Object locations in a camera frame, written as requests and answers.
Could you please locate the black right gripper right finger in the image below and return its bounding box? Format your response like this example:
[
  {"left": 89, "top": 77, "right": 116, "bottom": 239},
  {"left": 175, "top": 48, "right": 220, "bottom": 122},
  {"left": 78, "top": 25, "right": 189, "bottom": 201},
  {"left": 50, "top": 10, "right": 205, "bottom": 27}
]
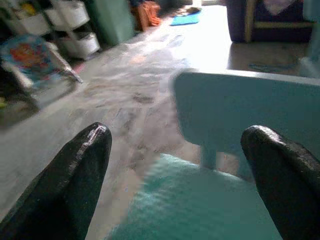
[{"left": 240, "top": 124, "right": 320, "bottom": 240}]

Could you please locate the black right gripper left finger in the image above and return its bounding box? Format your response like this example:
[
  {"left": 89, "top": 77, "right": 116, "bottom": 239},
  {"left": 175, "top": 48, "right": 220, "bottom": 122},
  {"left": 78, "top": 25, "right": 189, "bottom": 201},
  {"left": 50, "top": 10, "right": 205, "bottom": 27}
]
[{"left": 0, "top": 121, "right": 113, "bottom": 240}]

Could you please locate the teal dotted pillow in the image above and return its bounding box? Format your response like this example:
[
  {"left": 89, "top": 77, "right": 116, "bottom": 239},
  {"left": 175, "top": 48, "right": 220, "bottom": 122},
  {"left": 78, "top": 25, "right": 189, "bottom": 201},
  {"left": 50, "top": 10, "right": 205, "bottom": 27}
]
[{"left": 104, "top": 152, "right": 283, "bottom": 240}]

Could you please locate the light blue child chair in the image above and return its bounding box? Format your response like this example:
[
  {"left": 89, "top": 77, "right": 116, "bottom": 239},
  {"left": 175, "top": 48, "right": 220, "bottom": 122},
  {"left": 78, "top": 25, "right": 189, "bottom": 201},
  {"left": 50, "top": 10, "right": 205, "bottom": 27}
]
[
  {"left": 298, "top": 0, "right": 320, "bottom": 80},
  {"left": 171, "top": 68, "right": 320, "bottom": 181}
]

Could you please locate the colourful baby bouncer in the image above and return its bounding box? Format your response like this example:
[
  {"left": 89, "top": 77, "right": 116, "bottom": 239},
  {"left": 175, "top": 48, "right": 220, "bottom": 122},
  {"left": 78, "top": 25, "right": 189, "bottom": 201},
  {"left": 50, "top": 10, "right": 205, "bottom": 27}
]
[{"left": 0, "top": 33, "right": 83, "bottom": 126}]

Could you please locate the purple armchair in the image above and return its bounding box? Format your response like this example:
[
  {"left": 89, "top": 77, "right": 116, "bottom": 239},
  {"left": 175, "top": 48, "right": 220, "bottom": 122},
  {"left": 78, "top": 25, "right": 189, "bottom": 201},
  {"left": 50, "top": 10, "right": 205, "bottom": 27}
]
[{"left": 226, "top": 0, "right": 315, "bottom": 43}]

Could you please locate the green cabinet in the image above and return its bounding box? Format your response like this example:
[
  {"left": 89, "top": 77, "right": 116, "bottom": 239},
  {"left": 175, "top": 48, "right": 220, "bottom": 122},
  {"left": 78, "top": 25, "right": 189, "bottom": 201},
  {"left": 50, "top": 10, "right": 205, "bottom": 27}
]
[{"left": 87, "top": 0, "right": 137, "bottom": 47}]

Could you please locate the orange bag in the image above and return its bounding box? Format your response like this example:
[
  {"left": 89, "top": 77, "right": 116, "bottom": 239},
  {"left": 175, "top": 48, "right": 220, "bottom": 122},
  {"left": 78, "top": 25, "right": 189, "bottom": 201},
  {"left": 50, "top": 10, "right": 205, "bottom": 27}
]
[{"left": 129, "top": 1, "right": 162, "bottom": 32}]

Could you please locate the blue floor mat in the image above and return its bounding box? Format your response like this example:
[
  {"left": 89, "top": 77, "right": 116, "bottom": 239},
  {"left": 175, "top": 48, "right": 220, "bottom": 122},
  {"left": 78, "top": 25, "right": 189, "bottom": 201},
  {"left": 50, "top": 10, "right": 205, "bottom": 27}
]
[{"left": 169, "top": 11, "right": 202, "bottom": 27}]

